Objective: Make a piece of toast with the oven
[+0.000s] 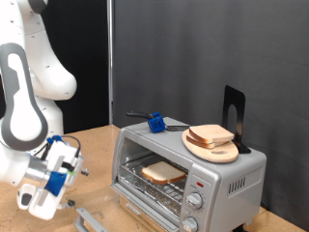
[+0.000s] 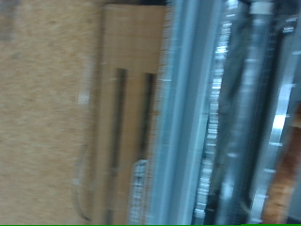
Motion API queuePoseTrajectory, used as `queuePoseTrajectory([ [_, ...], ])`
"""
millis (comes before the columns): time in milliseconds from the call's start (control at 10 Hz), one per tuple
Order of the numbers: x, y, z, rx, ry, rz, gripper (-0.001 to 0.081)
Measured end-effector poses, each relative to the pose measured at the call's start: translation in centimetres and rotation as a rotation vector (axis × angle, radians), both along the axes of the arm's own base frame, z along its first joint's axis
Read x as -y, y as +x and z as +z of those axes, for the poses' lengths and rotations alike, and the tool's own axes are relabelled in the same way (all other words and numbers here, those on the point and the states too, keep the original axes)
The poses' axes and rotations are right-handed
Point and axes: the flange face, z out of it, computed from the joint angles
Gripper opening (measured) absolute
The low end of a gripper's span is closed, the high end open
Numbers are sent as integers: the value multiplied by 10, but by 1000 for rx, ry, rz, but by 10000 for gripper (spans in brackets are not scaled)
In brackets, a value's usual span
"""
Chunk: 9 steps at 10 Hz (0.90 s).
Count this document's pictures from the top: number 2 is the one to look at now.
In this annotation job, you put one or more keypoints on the silver toaster oven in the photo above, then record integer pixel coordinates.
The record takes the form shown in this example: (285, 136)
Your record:
(291, 47)

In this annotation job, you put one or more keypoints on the light wooden box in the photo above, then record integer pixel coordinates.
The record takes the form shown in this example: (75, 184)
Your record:
(131, 47)

